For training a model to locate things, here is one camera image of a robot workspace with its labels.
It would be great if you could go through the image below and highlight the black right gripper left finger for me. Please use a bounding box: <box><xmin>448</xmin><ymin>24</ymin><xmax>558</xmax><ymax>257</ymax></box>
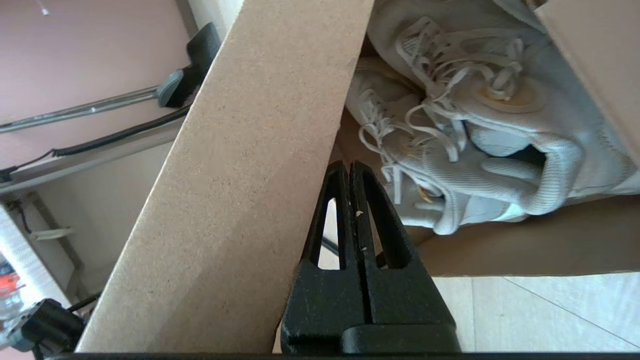
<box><xmin>281</xmin><ymin>160</ymin><xmax>372</xmax><ymax>353</ymax></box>

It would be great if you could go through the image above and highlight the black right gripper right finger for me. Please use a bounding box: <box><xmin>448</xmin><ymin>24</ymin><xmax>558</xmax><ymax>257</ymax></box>
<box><xmin>351</xmin><ymin>160</ymin><xmax>460</xmax><ymax>335</ymax></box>

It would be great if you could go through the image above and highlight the white lace-up sneaker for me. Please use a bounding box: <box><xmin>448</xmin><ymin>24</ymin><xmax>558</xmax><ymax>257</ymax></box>
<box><xmin>344</xmin><ymin>56</ymin><xmax>531</xmax><ymax>236</ymax></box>
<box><xmin>367</xmin><ymin>0</ymin><xmax>640</xmax><ymax>223</ymax></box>

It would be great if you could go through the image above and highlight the brown cardboard shoe box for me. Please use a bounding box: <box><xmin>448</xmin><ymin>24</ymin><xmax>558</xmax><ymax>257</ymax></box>
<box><xmin>75</xmin><ymin>0</ymin><xmax>640</xmax><ymax>353</ymax></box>

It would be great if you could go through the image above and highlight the black grey pole clamp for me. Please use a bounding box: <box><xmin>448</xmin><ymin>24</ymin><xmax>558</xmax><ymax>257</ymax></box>
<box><xmin>156</xmin><ymin>22</ymin><xmax>222</xmax><ymax>109</ymax></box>

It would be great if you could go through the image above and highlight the metal pole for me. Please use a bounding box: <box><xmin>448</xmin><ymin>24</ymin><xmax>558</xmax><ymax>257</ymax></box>
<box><xmin>0</xmin><ymin>85</ymin><xmax>173</xmax><ymax>135</ymax></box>

